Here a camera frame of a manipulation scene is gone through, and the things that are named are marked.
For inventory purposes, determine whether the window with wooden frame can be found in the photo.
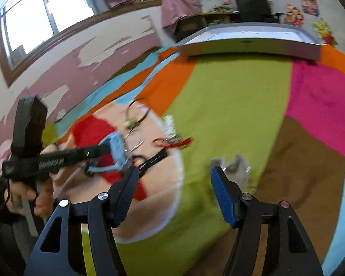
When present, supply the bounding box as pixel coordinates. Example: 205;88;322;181
0;0;154;86

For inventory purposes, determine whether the cartoon family sticker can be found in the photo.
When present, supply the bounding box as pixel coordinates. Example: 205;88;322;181
285;4;304;27

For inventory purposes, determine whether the red beaded cord bracelet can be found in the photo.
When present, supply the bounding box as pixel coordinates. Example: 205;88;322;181
152;136;194;150

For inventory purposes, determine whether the yellow bear sticker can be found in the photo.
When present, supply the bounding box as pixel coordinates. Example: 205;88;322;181
312;18;338;47

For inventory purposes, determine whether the silver bangle ring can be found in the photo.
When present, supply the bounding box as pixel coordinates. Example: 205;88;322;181
123;129;145;153

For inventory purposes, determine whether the cartoon character poster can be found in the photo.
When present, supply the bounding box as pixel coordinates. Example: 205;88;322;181
300;0;320;17

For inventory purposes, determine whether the brown hair tie with beads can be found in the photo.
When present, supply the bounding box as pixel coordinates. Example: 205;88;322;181
123;97;151;130

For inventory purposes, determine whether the left hand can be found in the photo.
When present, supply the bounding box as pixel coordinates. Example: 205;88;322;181
5;141;75;219

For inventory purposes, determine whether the dark wooden desk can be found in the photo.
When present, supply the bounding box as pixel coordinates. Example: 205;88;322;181
174;12;241;42

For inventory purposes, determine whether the grey shallow tray box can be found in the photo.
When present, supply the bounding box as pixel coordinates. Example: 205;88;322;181
176;23;322;61

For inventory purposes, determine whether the colourful striped bedspread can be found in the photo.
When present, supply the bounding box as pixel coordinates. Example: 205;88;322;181
43;46;345;275

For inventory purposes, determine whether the black office chair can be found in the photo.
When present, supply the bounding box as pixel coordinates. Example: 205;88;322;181
236;0;284;23

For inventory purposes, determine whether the white keychain with ring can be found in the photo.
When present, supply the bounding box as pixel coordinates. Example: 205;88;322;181
163;115;182;143

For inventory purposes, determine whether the blue watch black strap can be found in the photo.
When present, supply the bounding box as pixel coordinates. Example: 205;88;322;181
84;131;169;179

